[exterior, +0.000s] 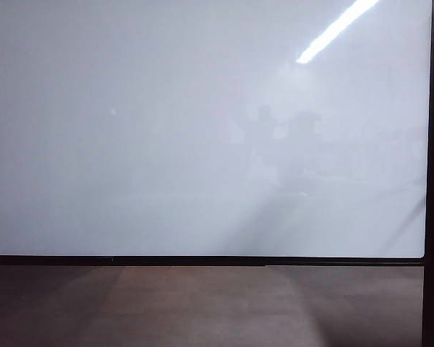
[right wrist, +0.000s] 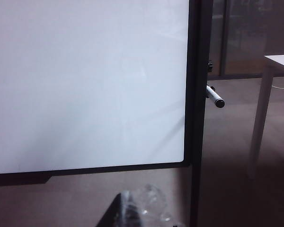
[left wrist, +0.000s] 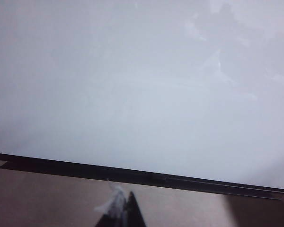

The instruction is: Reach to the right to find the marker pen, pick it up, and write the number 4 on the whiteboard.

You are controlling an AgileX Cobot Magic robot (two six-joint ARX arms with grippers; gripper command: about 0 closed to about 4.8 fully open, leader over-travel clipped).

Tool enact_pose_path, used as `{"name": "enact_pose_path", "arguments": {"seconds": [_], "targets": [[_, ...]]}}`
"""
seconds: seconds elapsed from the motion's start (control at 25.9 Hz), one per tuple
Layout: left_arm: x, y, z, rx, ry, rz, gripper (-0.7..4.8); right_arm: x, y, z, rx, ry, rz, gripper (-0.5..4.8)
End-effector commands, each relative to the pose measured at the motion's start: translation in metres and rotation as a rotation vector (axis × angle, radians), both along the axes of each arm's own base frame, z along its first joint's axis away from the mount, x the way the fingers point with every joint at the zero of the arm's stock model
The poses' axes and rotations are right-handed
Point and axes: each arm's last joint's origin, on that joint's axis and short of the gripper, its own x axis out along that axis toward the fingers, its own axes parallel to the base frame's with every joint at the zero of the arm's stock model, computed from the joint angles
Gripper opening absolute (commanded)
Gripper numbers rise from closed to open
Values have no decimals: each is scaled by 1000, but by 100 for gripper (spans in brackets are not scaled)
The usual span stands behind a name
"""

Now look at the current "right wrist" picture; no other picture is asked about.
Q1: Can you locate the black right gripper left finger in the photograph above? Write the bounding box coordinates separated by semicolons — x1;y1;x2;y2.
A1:
96;192;143;227

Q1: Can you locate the clear-taped right gripper right finger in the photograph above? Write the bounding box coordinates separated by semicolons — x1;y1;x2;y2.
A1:
132;183;186;227

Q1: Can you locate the white marker pen black cap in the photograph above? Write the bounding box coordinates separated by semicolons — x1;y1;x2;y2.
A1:
205;85;226;109

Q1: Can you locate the black whiteboard pen tray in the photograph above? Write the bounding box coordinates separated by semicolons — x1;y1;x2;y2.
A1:
0;170;53;188

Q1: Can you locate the white table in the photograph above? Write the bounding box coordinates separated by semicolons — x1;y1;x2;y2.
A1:
247;53;284;180

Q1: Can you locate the dark framed glass partition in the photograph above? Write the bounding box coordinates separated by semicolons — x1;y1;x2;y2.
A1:
208;0;284;81

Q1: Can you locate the black whiteboard stand frame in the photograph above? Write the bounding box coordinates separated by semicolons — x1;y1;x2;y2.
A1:
190;0;214;227

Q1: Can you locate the white whiteboard black frame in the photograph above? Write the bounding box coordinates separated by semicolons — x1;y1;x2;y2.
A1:
0;0;196;187

